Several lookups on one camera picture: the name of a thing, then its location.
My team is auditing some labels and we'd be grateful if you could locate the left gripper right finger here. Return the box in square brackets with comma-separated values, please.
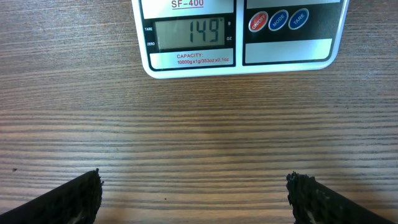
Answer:
[286, 172, 393, 224]

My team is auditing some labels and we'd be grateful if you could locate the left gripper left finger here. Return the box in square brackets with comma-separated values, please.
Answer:
[1, 169, 103, 224]

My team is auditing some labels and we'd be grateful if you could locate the white digital kitchen scale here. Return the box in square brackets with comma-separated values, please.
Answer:
[132, 0, 349, 79]

